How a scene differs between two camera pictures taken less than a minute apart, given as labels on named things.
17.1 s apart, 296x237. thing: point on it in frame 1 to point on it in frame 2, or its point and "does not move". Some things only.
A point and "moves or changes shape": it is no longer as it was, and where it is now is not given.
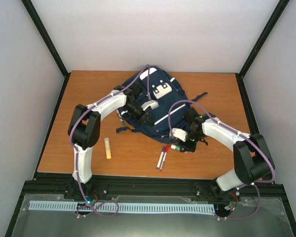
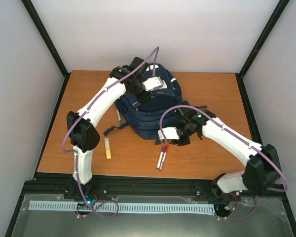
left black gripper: (141, 118) to (141, 98)
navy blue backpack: (167, 100) moves or changes shape
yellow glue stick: (107, 148) does not move
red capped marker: (166, 149) does not move
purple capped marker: (161, 157) does not move
